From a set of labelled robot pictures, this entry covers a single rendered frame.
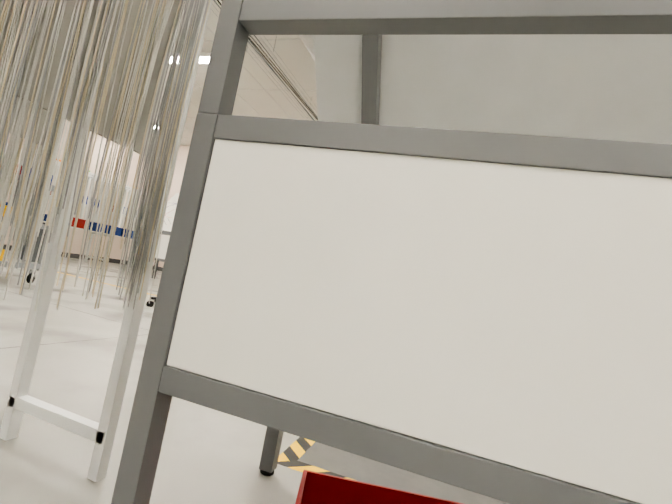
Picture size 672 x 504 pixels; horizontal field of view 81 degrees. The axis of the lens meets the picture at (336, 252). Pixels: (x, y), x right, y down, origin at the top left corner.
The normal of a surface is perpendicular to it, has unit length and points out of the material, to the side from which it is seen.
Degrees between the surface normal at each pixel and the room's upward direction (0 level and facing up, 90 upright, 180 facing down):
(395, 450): 90
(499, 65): 128
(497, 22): 180
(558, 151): 90
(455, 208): 90
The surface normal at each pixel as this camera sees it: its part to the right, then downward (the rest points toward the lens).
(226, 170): -0.27, -0.12
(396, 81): -0.32, 0.51
